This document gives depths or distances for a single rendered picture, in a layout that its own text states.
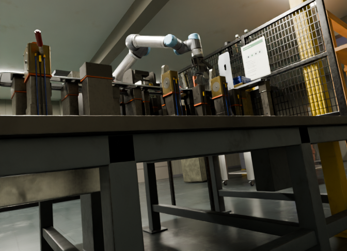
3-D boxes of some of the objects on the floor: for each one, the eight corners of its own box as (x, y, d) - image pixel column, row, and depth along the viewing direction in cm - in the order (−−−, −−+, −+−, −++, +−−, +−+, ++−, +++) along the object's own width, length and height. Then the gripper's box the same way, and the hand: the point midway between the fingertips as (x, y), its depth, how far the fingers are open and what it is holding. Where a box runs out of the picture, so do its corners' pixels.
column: (82, 250, 193) (77, 161, 203) (121, 239, 210) (115, 157, 220) (94, 261, 168) (88, 158, 178) (138, 248, 185) (129, 154, 195)
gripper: (185, 60, 180) (190, 89, 178) (200, 51, 168) (206, 83, 166) (194, 61, 185) (200, 89, 184) (209, 52, 173) (215, 83, 172)
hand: (205, 85), depth 177 cm, fingers open, 9 cm apart
